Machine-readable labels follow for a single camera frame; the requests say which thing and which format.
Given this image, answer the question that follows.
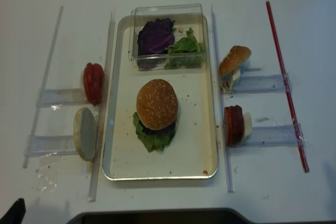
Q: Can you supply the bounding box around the red meat slices right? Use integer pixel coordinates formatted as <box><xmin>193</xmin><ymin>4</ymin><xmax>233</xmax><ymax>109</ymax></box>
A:
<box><xmin>224</xmin><ymin>105</ymin><xmax>244</xmax><ymax>146</ymax></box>

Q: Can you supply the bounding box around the red tomato slices left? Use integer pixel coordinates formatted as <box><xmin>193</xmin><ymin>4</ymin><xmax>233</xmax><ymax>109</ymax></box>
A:
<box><xmin>83</xmin><ymin>63</ymin><xmax>104</xmax><ymax>105</ymax></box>

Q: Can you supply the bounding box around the metal baking tray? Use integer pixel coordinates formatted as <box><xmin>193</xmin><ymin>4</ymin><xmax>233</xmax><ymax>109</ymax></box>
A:
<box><xmin>102</xmin><ymin>16</ymin><xmax>218</xmax><ymax>181</ymax></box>

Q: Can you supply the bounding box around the sesame bun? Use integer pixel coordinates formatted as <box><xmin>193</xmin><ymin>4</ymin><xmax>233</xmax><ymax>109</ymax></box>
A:
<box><xmin>219</xmin><ymin>45</ymin><xmax>251</xmax><ymax>77</ymax></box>
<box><xmin>136</xmin><ymin>79</ymin><xmax>179</xmax><ymax>131</ymax></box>

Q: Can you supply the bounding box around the clear rail left of tray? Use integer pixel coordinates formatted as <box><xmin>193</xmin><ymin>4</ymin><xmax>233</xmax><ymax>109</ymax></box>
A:
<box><xmin>88</xmin><ymin>12</ymin><xmax>115</xmax><ymax>202</ymax></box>

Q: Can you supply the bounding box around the sesame top bun rear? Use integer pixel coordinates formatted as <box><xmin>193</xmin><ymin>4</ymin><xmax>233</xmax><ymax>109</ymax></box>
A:
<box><xmin>219</xmin><ymin>45</ymin><xmax>251</xmax><ymax>77</ymax></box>

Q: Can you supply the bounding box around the sesame top bun front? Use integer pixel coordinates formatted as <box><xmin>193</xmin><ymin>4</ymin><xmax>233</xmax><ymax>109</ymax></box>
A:
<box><xmin>136</xmin><ymin>79</ymin><xmax>179</xmax><ymax>131</ymax></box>

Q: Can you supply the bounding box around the purple cabbage leaf in container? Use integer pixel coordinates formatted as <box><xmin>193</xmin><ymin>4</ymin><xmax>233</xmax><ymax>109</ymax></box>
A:
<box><xmin>137</xmin><ymin>18</ymin><xmax>175</xmax><ymax>56</ymax></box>

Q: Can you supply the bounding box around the green lettuce in container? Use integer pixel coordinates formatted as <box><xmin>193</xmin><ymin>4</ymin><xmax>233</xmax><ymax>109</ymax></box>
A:
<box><xmin>167</xmin><ymin>27</ymin><xmax>203</xmax><ymax>55</ymax></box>

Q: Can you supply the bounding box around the clear plastic container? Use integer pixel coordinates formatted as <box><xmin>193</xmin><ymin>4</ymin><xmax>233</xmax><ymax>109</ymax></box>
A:
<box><xmin>128</xmin><ymin>4</ymin><xmax>206</xmax><ymax>71</ymax></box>

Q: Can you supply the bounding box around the purple cabbage leaf on stack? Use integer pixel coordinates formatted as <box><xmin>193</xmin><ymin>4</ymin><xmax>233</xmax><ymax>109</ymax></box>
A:
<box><xmin>140</xmin><ymin>121</ymin><xmax>176</xmax><ymax>135</ymax></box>

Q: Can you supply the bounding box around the dark monitor edge bottom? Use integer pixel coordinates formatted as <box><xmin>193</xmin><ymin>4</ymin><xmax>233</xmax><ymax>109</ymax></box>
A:
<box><xmin>68</xmin><ymin>208</ymin><xmax>252</xmax><ymax>223</ymax></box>

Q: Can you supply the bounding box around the clear rail far left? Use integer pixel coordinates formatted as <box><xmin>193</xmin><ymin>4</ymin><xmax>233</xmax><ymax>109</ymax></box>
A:
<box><xmin>22</xmin><ymin>5</ymin><xmax>64</xmax><ymax>169</ymax></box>

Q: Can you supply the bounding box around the clear rail of tray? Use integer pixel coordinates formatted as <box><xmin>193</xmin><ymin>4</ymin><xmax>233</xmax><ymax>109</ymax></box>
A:
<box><xmin>211</xmin><ymin>5</ymin><xmax>235</xmax><ymax>193</ymax></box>
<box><xmin>88</xmin><ymin>12</ymin><xmax>115</xmax><ymax>202</ymax></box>

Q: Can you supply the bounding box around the green lettuce on stack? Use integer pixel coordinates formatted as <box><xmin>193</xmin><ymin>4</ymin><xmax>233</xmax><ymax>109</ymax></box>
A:
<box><xmin>133</xmin><ymin>112</ymin><xmax>176</xmax><ymax>153</ymax></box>

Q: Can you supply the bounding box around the white cheese block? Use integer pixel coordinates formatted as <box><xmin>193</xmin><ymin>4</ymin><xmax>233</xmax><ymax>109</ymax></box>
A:
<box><xmin>243</xmin><ymin>113</ymin><xmax>252</xmax><ymax>140</ymax></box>

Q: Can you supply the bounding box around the black object bottom left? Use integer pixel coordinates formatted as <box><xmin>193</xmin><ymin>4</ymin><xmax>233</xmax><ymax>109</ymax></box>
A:
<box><xmin>0</xmin><ymin>198</ymin><xmax>26</xmax><ymax>224</ymax></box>

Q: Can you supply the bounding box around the clear rail right of tray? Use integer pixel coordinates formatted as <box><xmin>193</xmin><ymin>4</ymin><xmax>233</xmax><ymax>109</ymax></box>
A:
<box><xmin>211</xmin><ymin>5</ymin><xmax>235</xmax><ymax>193</ymax></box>

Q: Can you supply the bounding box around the red plastic rail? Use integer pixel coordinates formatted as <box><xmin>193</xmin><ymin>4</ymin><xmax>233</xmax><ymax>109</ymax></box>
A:
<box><xmin>266</xmin><ymin>1</ymin><xmax>310</xmax><ymax>173</ymax></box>

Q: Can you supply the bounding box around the bun half left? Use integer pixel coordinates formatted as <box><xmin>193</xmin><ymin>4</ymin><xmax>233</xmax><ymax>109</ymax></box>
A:
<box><xmin>73</xmin><ymin>107</ymin><xmax>97</xmax><ymax>161</ymax></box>

